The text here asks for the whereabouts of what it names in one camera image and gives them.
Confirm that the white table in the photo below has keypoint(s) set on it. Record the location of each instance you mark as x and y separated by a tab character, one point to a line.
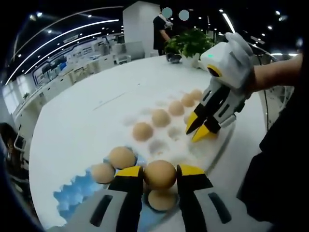
72	125

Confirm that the person's right hand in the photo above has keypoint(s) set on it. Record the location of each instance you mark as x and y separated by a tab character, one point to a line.
259	78

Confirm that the straight ceiling light bar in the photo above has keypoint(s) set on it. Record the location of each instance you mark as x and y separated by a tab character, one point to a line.
228	23

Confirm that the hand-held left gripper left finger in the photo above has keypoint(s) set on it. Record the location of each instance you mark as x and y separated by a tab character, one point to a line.
128	205

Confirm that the blue egg tray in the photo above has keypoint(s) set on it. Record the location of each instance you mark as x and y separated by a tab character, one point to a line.
72	193

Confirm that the person's dark clothing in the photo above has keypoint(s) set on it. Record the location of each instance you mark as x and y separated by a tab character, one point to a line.
277	169

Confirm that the green potted plant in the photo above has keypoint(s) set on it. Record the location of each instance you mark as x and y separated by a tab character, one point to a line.
190	42

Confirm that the row of white cabinets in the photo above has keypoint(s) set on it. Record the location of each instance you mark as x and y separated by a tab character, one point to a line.
60	79

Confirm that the white frame office chair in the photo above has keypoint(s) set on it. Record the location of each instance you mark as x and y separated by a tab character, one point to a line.
19	143

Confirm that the white foam pad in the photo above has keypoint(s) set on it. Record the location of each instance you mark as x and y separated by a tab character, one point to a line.
183	149

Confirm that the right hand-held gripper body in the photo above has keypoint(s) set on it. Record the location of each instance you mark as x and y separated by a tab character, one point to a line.
229	65

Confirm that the white plant pot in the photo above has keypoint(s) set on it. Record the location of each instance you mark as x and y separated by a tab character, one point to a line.
190	60

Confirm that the dark bowl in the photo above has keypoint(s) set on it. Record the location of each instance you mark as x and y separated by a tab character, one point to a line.
173	58

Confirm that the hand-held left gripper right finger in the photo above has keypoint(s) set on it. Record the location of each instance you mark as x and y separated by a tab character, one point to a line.
190	205

